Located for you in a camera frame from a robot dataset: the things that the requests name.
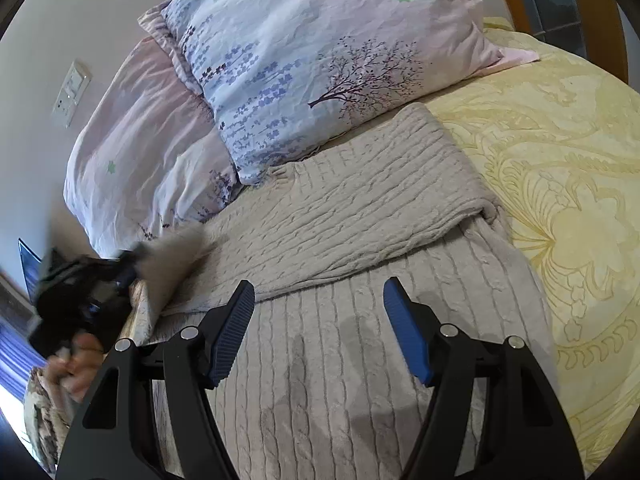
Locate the dark screen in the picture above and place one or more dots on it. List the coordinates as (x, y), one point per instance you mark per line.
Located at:
(29, 272)

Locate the pink floral pillow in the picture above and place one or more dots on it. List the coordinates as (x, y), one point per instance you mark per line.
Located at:
(145, 160)

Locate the person's left hand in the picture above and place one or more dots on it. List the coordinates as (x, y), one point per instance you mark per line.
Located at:
(80, 362)

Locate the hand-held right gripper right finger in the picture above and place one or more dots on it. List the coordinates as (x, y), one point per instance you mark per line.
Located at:
(404, 325)

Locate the blue floral tree print pillow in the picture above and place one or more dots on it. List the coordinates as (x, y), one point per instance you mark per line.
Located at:
(320, 55)

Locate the patterned beige blanket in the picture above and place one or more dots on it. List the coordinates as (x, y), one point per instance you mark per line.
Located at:
(42, 405)

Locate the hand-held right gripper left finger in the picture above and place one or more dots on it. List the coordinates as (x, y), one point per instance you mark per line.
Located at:
(231, 330)

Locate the yellow floral bedspread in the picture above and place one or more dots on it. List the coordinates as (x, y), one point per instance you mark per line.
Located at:
(565, 210)

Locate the wooden headboard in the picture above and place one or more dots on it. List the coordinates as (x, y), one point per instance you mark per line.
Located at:
(555, 5)

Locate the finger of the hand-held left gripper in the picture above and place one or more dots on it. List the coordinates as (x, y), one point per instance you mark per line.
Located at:
(125, 270)

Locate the white wall switch plate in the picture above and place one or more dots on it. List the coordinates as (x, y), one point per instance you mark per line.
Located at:
(71, 94)

